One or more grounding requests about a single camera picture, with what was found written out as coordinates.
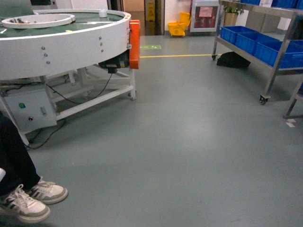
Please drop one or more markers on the steel wheeled cart shelf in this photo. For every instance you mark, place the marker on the steel wheeled cart shelf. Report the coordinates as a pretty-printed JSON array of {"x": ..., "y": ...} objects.
[{"x": 274, "y": 58}]

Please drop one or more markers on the grey control box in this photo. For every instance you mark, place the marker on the grey control box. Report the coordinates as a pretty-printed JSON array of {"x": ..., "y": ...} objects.
[{"x": 31, "y": 108}]

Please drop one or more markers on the orange machine guard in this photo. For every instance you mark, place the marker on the orange machine guard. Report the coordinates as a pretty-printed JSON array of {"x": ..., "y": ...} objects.
[{"x": 134, "y": 41}]

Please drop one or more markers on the yellow mop bucket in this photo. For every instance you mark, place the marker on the yellow mop bucket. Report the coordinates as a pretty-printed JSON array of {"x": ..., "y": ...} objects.
[{"x": 178, "y": 28}]

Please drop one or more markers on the black bag on floor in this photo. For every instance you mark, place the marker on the black bag on floor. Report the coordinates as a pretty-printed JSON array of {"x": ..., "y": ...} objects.
[{"x": 232, "y": 60}]

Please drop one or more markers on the yellow wet floor sign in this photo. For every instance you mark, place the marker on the yellow wet floor sign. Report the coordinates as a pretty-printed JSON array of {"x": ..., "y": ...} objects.
[{"x": 150, "y": 10}]

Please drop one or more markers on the white round conveyor machine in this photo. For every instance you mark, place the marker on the white round conveyor machine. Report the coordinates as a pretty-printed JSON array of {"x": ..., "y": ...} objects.
[{"x": 80, "y": 58}]

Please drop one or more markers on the red white cabinet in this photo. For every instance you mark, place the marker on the red white cabinet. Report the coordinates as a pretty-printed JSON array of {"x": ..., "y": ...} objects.
[{"x": 204, "y": 16}]

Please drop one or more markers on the potted plant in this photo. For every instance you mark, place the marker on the potted plant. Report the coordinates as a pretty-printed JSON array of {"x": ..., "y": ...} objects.
[{"x": 230, "y": 15}]

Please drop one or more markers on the white sneaker rear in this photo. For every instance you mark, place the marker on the white sneaker rear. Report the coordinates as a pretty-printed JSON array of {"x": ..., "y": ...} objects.
[{"x": 48, "y": 192}]

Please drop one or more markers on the white sneaker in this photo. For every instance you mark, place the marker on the white sneaker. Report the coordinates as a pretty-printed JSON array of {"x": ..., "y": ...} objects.
[
  {"x": 26, "y": 209},
  {"x": 48, "y": 192}
]

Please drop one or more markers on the steel flow rack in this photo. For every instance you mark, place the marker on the steel flow rack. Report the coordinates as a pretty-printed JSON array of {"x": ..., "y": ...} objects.
[{"x": 296, "y": 96}]

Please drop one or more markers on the dark trouser leg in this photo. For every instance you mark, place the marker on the dark trouser leg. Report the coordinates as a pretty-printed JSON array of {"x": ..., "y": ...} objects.
[{"x": 14, "y": 159}]

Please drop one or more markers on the white sneaker front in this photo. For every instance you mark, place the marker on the white sneaker front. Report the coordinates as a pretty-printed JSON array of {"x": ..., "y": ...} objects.
[{"x": 26, "y": 209}]

